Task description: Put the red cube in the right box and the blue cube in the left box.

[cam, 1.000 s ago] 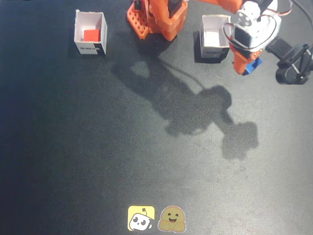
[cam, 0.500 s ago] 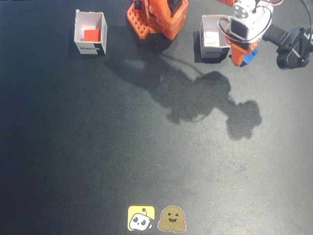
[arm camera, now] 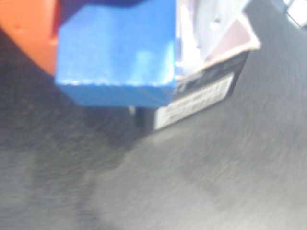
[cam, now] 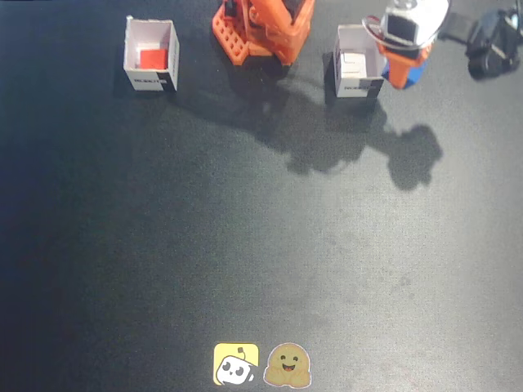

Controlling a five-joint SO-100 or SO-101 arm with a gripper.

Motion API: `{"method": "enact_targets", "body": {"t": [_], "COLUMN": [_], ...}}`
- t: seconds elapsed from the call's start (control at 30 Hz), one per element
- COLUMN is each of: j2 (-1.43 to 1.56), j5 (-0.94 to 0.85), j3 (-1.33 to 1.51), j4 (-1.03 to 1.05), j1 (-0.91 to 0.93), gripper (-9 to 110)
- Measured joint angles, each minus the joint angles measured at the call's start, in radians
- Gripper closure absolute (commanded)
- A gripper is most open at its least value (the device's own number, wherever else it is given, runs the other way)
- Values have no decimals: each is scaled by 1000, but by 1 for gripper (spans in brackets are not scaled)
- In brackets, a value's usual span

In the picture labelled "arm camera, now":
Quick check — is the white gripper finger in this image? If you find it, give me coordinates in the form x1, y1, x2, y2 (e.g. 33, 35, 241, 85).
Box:
176, 0, 248, 77

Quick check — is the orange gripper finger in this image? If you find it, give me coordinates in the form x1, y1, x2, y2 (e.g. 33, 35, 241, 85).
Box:
0, 0, 60, 76

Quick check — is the white cardboard box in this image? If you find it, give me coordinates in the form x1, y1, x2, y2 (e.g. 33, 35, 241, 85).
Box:
134, 16, 262, 131

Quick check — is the blue cube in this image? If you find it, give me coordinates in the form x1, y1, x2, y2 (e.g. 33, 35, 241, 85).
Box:
54, 0, 177, 107

